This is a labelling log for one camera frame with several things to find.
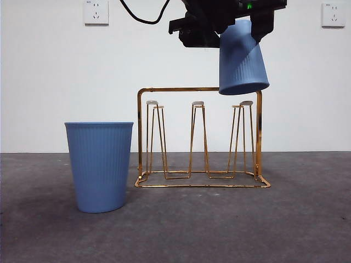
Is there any blue ribbed plastic cup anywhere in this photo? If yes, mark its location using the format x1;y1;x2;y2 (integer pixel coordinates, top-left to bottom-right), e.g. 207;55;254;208
64;122;134;214
218;19;270;96

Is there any black camera cable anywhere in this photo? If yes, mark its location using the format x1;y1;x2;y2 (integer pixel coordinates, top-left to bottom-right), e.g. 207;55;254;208
119;0;171;25

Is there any white wall socket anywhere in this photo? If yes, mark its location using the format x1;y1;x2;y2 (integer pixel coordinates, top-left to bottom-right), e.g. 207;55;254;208
321;2;346;29
84;0;110;27

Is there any gold wire cup rack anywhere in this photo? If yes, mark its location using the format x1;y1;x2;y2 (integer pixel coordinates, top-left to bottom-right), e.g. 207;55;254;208
134;87;271;189

